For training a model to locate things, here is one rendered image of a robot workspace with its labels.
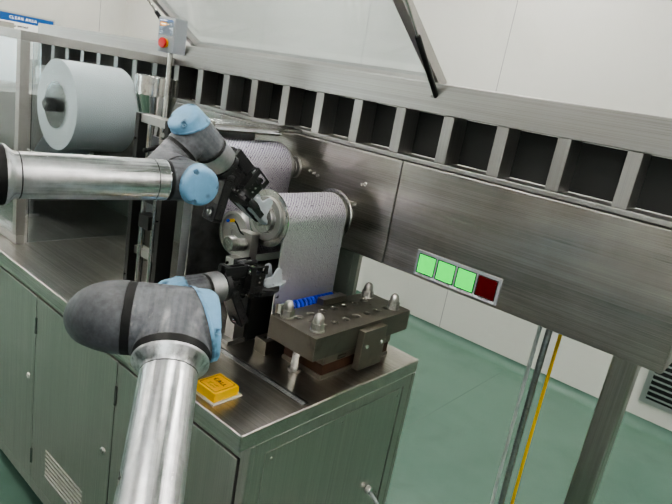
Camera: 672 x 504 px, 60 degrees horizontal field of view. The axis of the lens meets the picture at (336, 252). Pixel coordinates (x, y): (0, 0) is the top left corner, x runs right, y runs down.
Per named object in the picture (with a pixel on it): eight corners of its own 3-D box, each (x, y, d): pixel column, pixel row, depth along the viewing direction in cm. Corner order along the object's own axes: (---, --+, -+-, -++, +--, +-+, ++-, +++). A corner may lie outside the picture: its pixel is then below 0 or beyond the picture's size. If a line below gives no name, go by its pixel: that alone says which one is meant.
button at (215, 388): (194, 389, 129) (195, 380, 128) (219, 381, 134) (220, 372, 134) (213, 404, 125) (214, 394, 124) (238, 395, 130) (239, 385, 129)
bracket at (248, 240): (213, 339, 155) (227, 230, 147) (232, 334, 160) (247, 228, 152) (225, 346, 152) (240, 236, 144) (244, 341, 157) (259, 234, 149)
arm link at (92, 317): (33, 347, 81) (92, 354, 128) (115, 353, 84) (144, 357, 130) (48, 267, 84) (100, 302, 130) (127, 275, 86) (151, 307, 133)
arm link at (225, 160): (211, 167, 122) (188, 159, 127) (222, 180, 125) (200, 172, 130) (232, 141, 124) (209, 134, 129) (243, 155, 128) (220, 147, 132)
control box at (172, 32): (151, 49, 172) (154, 14, 169) (168, 53, 177) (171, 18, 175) (168, 52, 168) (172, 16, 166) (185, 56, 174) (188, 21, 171)
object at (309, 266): (271, 309, 151) (281, 241, 146) (330, 295, 168) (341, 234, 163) (272, 309, 150) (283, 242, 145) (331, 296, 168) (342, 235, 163)
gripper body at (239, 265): (272, 265, 140) (233, 271, 130) (267, 298, 142) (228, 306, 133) (251, 255, 144) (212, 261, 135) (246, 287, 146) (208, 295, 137)
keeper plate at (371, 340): (351, 367, 150) (359, 329, 148) (374, 358, 158) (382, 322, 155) (358, 372, 149) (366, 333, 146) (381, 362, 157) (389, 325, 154)
